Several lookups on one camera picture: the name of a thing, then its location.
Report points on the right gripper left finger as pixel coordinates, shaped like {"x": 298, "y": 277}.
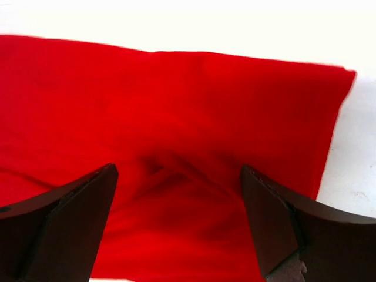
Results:
{"x": 55, "y": 236}

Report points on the red t shirt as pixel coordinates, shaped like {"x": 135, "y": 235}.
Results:
{"x": 179, "y": 126}

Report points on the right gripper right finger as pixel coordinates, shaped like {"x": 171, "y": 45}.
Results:
{"x": 299, "y": 239}

